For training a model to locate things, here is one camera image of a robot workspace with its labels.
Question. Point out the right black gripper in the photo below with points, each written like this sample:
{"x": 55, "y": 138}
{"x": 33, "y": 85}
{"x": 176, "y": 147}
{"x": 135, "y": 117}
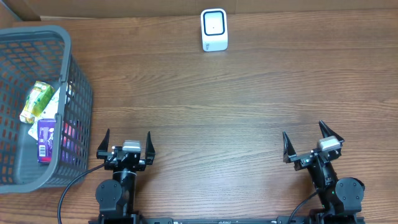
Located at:
{"x": 303, "y": 158}

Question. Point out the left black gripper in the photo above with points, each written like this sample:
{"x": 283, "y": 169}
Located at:
{"x": 125, "y": 157}

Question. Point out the purple sanitary pad pack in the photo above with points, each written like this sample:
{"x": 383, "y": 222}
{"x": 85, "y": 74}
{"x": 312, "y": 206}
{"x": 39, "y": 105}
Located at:
{"x": 45, "y": 132}

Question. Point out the white tube with gold cap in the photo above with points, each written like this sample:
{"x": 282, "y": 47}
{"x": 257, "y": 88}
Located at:
{"x": 48, "y": 113}

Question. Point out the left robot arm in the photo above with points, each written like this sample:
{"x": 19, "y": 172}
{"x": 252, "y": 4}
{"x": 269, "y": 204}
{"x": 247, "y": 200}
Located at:
{"x": 116, "y": 196}

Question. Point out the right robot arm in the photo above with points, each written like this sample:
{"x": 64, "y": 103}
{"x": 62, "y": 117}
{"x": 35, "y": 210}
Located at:
{"x": 340, "y": 198}

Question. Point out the white barcode scanner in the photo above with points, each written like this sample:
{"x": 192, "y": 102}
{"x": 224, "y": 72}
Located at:
{"x": 214, "y": 30}

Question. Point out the grey plastic shopping basket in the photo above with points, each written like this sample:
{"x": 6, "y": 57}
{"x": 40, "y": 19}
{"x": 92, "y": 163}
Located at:
{"x": 43, "y": 53}

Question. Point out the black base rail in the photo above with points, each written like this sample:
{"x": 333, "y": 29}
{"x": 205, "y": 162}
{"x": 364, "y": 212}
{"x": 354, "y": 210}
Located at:
{"x": 224, "y": 221}

